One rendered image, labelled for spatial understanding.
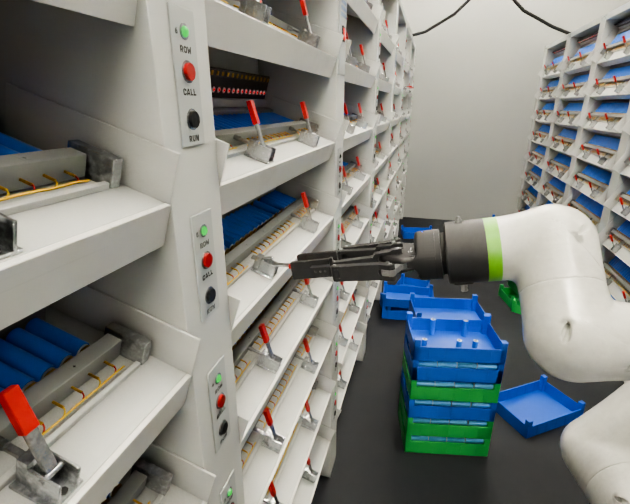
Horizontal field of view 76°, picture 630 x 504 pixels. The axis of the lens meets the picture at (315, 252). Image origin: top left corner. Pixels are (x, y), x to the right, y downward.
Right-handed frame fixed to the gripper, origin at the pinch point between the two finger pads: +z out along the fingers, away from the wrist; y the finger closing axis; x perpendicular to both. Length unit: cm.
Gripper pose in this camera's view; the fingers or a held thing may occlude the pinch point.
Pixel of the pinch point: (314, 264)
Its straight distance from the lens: 67.0
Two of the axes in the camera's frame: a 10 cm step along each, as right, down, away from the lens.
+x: -1.9, -9.4, -2.9
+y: 2.7, -3.3, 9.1
